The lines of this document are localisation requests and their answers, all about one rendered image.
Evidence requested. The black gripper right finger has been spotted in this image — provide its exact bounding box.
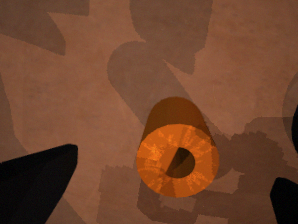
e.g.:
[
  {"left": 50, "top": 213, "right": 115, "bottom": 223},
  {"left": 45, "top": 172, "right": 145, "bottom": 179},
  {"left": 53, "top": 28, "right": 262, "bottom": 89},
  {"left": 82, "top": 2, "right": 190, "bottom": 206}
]
[{"left": 270, "top": 177, "right": 298, "bottom": 224}]

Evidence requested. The orange knob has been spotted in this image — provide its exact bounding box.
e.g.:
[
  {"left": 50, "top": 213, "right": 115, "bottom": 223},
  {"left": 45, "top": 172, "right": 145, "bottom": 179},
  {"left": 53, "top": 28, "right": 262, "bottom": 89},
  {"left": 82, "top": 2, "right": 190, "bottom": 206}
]
[{"left": 136, "top": 96, "right": 220, "bottom": 197}]

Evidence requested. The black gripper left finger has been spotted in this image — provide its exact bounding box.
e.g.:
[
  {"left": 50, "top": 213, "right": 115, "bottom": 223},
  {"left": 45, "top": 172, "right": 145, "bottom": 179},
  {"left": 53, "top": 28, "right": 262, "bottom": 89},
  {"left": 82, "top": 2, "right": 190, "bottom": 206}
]
[{"left": 0, "top": 144, "right": 78, "bottom": 224}]

